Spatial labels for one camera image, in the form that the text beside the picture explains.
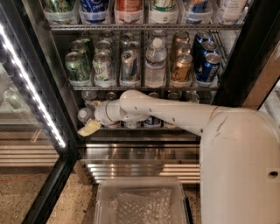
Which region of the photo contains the clear plastic bin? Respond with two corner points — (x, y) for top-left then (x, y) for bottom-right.
(94, 177), (190, 224)

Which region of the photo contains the rear blue Pepsi can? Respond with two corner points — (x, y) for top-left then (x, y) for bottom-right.
(149, 92), (160, 98)

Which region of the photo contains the glass fridge door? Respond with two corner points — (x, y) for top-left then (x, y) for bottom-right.
(0, 0), (78, 224)

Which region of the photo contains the red soda can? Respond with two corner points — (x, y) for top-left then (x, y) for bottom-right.
(105, 121), (121, 129)
(106, 92), (116, 100)

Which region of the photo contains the green soda can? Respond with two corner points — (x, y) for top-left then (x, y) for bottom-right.
(70, 40), (92, 72)
(65, 52), (89, 82)

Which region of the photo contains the front silver blue can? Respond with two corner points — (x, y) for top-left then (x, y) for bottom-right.
(121, 50), (139, 82)

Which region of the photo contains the front red soda can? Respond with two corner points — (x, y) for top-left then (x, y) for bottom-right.
(105, 121), (121, 129)

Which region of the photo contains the blue can shelf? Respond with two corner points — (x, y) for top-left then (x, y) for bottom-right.
(194, 41), (218, 74)
(197, 52), (221, 83)

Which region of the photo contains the middle wire shelf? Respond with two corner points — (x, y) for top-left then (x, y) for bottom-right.
(71, 86), (218, 91)

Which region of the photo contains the front gold can middle shelf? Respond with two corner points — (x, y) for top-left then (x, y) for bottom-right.
(171, 53), (193, 82)

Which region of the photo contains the middle shelf water bottle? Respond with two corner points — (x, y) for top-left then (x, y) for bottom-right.
(144, 38), (167, 88)

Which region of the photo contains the white LED light strip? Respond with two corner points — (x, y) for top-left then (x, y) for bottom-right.
(0, 24), (66, 148)

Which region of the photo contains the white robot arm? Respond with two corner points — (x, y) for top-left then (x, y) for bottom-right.
(79, 90), (280, 224)

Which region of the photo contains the bubble wrap sheet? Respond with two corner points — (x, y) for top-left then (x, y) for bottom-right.
(109, 188), (172, 224)

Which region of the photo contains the wire shelf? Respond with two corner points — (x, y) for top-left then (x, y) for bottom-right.
(46, 24), (242, 32)
(71, 86), (218, 91)

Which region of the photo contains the gold can shelf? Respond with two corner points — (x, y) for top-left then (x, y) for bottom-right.
(171, 53), (193, 82)
(170, 42), (191, 62)

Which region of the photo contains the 7up can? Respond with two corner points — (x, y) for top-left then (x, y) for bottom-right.
(94, 40), (112, 55)
(93, 52), (113, 82)

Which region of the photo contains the front blue can middle shelf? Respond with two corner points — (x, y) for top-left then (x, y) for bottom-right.
(197, 52), (221, 83)

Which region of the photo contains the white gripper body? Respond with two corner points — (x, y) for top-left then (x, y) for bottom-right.
(94, 101), (109, 126)

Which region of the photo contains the rear red soda can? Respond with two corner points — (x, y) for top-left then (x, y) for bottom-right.
(106, 92), (116, 100)

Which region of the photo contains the front green soda can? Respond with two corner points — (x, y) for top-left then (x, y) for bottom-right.
(65, 52), (89, 82)

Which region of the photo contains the front blue Pepsi can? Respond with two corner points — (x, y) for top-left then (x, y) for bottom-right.
(143, 116), (161, 128)

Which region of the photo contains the clear water bottle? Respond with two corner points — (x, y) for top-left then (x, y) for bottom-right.
(81, 90), (97, 109)
(77, 108), (94, 124)

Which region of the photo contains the steel fridge base grille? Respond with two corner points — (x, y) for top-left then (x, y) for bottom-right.
(73, 143), (200, 185)

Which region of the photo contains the blue pepsi can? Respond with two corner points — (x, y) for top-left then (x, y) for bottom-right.
(143, 116), (161, 128)
(149, 92), (160, 98)

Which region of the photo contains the front 7UP can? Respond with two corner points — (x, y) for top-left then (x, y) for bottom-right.
(93, 52), (113, 82)

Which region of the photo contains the dark drink bottle white cap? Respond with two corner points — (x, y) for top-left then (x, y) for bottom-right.
(124, 121), (141, 129)

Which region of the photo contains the rear silver soda can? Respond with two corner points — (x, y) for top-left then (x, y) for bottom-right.
(185, 92), (200, 103)

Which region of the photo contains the rear gold soda can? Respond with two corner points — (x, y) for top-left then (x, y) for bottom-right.
(168, 92), (179, 101)

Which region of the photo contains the upper wire shelf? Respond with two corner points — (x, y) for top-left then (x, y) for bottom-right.
(46, 24), (242, 32)

